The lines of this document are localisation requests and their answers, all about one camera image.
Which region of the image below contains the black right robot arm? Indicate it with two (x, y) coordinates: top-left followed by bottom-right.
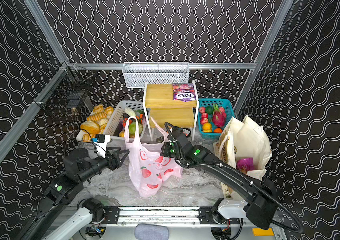
(160, 122), (303, 233)

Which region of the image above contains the wooden two-tier shelf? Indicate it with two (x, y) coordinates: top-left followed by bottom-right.
(142, 83), (200, 141)

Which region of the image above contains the grey foam pad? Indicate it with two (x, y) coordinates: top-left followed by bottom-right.
(134, 224), (169, 240)

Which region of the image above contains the pink dragon fruit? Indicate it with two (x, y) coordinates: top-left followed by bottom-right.
(212, 104), (227, 128)

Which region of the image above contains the white plastic vegetable basket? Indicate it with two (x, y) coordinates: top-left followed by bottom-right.
(103, 101), (144, 140)

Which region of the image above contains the green cabbage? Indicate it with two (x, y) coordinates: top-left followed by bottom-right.
(128, 122), (143, 136)

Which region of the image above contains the pink plastic grocery bag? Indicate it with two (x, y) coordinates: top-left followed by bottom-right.
(124, 117), (183, 198)

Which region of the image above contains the yellow sticker label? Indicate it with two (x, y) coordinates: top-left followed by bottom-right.
(252, 228), (274, 237)

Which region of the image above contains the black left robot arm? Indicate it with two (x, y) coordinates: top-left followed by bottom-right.
(16, 147), (129, 240)

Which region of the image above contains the cream canvas tote bag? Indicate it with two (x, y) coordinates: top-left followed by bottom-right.
(212, 115), (273, 200)

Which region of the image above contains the white bread tray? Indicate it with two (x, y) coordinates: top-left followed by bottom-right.
(76, 107), (113, 143)

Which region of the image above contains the black wire wall basket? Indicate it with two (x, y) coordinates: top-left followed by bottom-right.
(36, 66), (95, 122)

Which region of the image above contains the red tomato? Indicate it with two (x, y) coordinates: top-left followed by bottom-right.
(122, 118), (132, 128)

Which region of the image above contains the white wire wall basket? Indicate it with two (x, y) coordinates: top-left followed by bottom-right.
(122, 62), (190, 88)

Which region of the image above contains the yellow lemon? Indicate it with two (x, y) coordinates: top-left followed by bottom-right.
(202, 123), (212, 132)

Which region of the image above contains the orange tangerine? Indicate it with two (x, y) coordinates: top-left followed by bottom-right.
(214, 128), (223, 133)

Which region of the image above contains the oval bread roll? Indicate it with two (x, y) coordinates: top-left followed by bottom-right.
(80, 121), (100, 134)

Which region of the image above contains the teal plastic fruit basket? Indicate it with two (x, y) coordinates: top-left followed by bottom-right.
(198, 99), (235, 139)

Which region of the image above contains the purple Fox's candy bag top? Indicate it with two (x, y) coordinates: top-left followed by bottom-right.
(172, 83), (196, 102)

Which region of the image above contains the long braided bread loaf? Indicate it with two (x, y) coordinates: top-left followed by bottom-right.
(82, 133), (96, 143)

